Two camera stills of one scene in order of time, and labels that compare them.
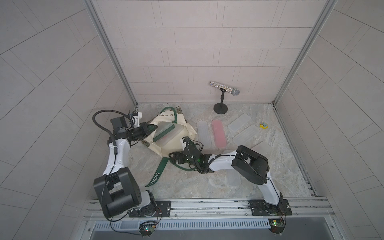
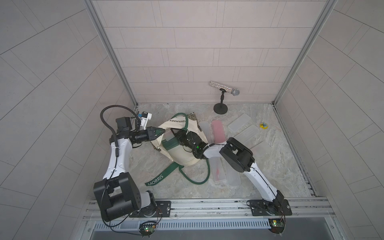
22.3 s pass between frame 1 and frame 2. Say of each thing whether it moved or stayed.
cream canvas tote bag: moved
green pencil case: moved
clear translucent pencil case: stayed
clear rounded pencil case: stayed
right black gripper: moved
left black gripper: stayed
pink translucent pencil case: stayed
